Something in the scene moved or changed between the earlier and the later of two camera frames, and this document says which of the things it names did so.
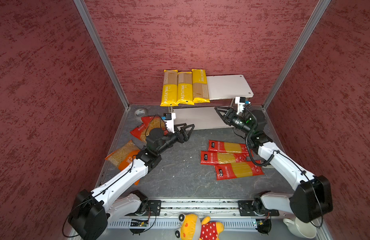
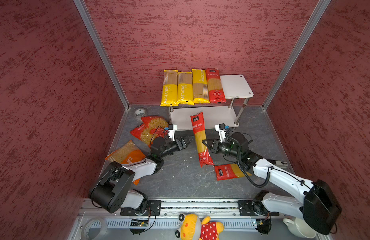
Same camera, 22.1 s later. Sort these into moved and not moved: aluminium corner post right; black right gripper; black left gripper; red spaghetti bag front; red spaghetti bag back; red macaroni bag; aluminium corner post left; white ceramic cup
Moved: red spaghetti bag back; black right gripper; black left gripper
Not moved: white ceramic cup; aluminium corner post right; aluminium corner post left; red macaroni bag; red spaghetti bag front
